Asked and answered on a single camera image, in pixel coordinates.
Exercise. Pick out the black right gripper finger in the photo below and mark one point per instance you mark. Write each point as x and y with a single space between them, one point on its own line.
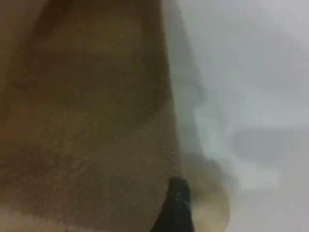
177 210

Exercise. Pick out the brown burlap tote bag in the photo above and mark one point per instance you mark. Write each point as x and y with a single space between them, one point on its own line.
84 108

